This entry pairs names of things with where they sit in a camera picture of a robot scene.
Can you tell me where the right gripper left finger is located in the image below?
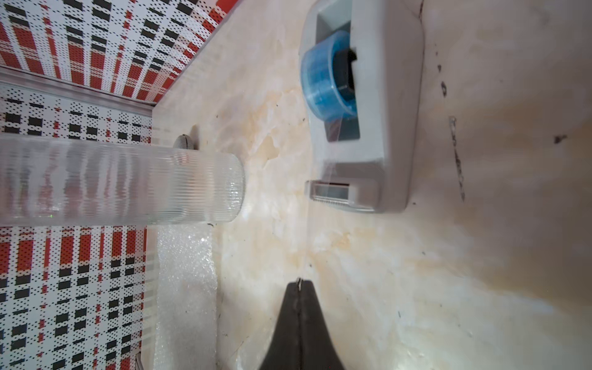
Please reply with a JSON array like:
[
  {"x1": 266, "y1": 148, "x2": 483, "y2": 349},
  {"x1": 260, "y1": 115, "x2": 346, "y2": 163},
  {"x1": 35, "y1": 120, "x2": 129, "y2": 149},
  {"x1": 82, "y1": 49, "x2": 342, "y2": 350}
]
[{"x1": 260, "y1": 281, "x2": 301, "y2": 369}]

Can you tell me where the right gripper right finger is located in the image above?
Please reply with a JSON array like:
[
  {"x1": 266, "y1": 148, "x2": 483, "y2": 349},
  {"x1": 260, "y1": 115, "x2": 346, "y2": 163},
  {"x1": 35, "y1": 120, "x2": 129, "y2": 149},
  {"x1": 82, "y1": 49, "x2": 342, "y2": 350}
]
[{"x1": 299, "y1": 280, "x2": 344, "y2": 370}]

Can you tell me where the bubble wrap sheet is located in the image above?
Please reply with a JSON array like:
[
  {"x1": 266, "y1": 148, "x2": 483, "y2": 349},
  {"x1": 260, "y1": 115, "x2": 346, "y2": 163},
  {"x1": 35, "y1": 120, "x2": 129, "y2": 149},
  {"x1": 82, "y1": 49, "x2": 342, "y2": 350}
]
[{"x1": 137, "y1": 224, "x2": 217, "y2": 369}]

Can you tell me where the clear adhesive tape strip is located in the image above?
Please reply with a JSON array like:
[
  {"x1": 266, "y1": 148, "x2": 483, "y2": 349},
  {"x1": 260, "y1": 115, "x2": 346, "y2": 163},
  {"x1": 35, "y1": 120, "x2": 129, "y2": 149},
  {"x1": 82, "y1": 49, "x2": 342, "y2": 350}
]
[{"x1": 299, "y1": 117, "x2": 342, "y2": 280}]

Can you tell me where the clear glass vase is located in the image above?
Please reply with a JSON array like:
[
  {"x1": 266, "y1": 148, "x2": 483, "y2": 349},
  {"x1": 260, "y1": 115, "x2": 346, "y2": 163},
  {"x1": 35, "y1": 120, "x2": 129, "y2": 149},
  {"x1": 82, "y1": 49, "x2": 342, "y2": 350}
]
[{"x1": 1, "y1": 134, "x2": 245, "y2": 227}]

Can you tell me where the grey oval case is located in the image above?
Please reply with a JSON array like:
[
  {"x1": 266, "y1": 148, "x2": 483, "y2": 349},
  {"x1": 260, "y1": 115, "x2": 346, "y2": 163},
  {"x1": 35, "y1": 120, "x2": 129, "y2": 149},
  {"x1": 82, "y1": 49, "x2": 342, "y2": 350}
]
[{"x1": 174, "y1": 134, "x2": 194, "y2": 150}]

